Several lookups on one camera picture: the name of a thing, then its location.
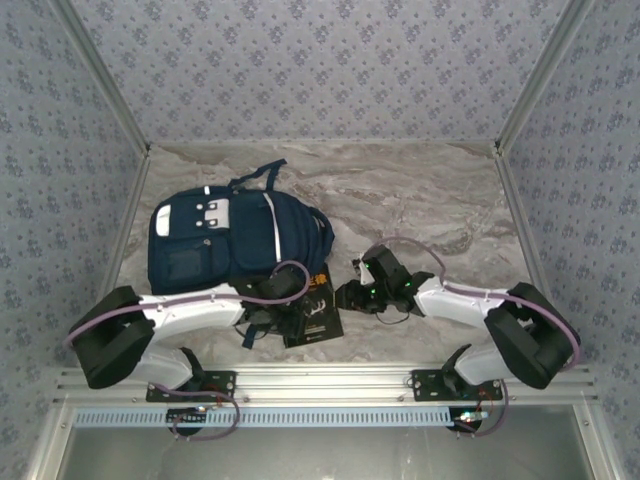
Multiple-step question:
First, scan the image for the black book orange title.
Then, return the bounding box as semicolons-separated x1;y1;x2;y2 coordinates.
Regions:
282;263;345;350

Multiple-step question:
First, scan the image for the navy blue backpack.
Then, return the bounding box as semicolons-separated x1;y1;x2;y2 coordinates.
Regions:
148;158;335;351

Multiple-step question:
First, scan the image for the small black circuit board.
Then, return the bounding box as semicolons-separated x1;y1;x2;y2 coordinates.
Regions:
167;407;209;426
452;409;490;432

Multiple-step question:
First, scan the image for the grey metal panel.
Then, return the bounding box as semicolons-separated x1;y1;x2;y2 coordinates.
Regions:
24;403;626;480

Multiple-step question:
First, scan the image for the aluminium mounting rail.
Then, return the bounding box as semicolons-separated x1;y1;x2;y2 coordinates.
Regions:
52;363;600;407

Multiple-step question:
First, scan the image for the pale blue slotted cable duct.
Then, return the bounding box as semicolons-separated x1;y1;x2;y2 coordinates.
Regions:
74;405;461;429

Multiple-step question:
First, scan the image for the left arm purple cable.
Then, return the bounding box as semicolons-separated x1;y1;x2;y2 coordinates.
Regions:
64;259;312;442

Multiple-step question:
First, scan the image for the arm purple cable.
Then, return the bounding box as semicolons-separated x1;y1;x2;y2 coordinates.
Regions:
64;259;312;442
369;235;584;439

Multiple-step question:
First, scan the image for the aluminium table edge rail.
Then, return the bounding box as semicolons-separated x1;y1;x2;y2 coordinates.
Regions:
89;149;152;301
493;144;572;365

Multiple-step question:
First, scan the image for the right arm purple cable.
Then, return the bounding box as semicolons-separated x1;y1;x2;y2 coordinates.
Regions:
369;235;584;439

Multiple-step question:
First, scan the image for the aluminium frame post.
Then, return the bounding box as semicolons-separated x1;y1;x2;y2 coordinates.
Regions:
493;0;599;154
49;0;152;157

